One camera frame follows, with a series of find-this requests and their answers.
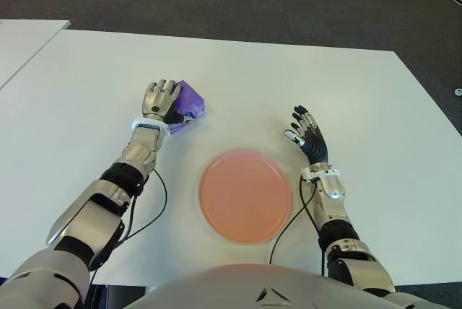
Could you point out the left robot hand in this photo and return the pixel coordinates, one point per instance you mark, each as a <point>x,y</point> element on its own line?
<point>157,101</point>

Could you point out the purple tissue pack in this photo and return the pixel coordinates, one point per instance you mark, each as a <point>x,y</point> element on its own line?
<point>191,97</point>

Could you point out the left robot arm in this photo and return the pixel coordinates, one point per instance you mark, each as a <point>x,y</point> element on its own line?
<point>94,208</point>

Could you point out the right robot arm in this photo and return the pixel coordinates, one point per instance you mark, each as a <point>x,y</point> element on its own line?
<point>335,215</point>

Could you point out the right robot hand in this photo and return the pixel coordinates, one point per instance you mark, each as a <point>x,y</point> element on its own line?
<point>317,148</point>

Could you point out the pink round plate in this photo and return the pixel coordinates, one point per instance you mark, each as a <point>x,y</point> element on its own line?
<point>245,197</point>

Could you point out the white side table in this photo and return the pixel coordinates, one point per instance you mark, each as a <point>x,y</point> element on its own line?
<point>25,45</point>

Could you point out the grey robot torso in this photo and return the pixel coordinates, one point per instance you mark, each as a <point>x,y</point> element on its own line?
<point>252,287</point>

